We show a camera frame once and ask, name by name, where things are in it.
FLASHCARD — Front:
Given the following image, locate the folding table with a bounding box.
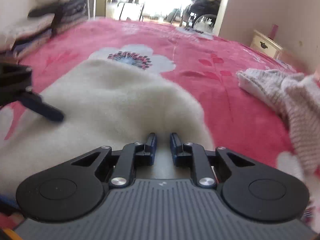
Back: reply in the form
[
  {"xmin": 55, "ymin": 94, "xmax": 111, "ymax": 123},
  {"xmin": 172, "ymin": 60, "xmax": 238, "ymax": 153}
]
[{"xmin": 116, "ymin": 1, "xmax": 146, "ymax": 22}]

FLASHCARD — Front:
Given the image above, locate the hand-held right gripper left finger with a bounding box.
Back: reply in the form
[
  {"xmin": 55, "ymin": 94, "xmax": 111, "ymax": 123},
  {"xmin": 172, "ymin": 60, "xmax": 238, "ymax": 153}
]
[{"xmin": 71, "ymin": 132, "xmax": 158, "ymax": 188}]

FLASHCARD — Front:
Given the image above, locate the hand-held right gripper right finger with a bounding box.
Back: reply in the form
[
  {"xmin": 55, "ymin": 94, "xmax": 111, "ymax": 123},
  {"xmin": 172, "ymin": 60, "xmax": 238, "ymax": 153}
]
[{"xmin": 170, "ymin": 132, "xmax": 256, "ymax": 188}]

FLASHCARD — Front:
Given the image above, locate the stack of folded light clothes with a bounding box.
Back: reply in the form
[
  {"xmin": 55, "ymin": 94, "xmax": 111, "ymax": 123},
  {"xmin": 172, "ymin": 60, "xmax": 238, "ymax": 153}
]
[{"xmin": 0, "ymin": 14, "xmax": 54, "ymax": 61}]

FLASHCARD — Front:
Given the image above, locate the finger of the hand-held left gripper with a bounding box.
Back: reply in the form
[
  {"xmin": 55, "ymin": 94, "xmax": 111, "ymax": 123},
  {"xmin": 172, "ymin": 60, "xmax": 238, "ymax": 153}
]
[{"xmin": 20, "ymin": 90, "xmax": 64, "ymax": 123}]

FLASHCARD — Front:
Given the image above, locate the pink white checked garment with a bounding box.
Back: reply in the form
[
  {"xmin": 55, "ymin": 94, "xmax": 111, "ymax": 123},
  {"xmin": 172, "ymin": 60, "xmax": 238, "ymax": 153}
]
[{"xmin": 236, "ymin": 68, "xmax": 320, "ymax": 173}]

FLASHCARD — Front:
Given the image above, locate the stack of folded dark clothes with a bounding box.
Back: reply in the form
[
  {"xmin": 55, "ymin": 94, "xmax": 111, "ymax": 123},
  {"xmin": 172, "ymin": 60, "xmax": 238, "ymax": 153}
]
[{"xmin": 27, "ymin": 0, "xmax": 88, "ymax": 34}]

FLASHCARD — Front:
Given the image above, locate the red floral blanket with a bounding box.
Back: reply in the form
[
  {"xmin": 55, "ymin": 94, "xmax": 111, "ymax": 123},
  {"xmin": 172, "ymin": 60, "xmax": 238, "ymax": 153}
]
[{"xmin": 0, "ymin": 17, "xmax": 320, "ymax": 230}]

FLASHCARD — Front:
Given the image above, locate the cream wooden nightstand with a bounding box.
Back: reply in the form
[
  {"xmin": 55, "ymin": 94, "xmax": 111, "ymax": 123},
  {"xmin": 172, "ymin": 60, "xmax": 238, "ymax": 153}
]
[{"xmin": 250, "ymin": 29, "xmax": 284, "ymax": 59}]

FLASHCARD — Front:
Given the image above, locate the cream knit sweater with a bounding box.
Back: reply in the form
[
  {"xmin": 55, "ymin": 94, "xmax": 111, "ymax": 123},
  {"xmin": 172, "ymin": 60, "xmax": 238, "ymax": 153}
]
[{"xmin": 0, "ymin": 59, "xmax": 216, "ymax": 205}]

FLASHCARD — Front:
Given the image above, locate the black wheelchair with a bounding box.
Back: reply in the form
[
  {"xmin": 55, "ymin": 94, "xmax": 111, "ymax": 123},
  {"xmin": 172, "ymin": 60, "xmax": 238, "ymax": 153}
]
[{"xmin": 180, "ymin": 0, "xmax": 224, "ymax": 34}]

